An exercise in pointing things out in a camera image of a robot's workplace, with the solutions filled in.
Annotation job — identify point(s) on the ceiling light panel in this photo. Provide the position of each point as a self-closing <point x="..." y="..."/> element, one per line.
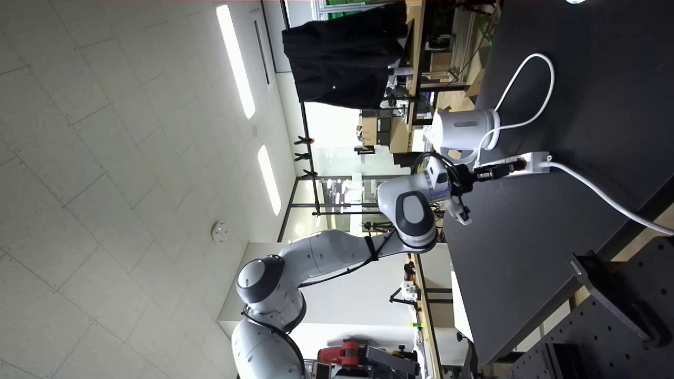
<point x="269" y="179"/>
<point x="235" y="60"/>

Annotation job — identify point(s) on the white electric kettle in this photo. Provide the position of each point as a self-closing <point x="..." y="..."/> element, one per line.
<point x="463" y="129"/>

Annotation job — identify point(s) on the wooden table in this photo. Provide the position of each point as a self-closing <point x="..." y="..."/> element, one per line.
<point x="416" y="52"/>

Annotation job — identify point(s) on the white power strip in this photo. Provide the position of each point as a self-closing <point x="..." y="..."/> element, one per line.
<point x="534" y="163"/>

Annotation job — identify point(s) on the smoke detector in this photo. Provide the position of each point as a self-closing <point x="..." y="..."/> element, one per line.
<point x="219" y="231"/>

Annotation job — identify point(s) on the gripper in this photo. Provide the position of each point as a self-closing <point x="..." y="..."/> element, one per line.
<point x="466" y="178"/>

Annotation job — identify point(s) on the red machine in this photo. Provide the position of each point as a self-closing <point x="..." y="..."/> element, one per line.
<point x="347" y="353"/>

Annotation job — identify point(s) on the black bracket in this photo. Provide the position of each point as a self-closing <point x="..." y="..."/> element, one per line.
<point x="611" y="295"/>

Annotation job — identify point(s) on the black hanging jacket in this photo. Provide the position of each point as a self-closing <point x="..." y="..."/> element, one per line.
<point x="342" y="58"/>

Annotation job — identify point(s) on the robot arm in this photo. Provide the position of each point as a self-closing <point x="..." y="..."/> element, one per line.
<point x="326" y="252"/>

